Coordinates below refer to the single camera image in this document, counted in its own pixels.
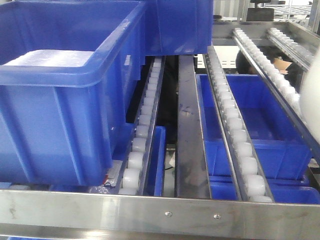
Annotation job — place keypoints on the steel front shelf beam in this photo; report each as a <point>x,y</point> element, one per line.
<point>84,216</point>

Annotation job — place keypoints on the blue crate lower middle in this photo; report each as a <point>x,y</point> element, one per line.
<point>155,181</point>

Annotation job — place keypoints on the white roller track left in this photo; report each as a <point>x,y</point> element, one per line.
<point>135,174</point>

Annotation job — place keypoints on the white roller track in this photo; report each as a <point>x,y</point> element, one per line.
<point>247,174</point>
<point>298,53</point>
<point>135,174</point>
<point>288,98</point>

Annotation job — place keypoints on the white roller track middle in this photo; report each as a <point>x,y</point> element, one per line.
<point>247,174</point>

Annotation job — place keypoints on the blue crate rear top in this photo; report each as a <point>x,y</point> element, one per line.
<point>178,27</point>

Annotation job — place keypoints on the large blue crate front left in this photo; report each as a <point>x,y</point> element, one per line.
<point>68,71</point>

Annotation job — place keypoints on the blue crate lower right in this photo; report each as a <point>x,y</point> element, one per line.
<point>282,153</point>

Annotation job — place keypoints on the person in black shirt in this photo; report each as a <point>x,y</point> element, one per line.
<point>291,71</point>

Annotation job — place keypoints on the blue crate bottom right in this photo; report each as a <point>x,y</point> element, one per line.
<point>284,191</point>

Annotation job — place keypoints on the white roller track far right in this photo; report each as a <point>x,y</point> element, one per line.
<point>298,53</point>

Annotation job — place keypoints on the steel divider rail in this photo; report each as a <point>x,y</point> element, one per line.
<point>191,171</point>

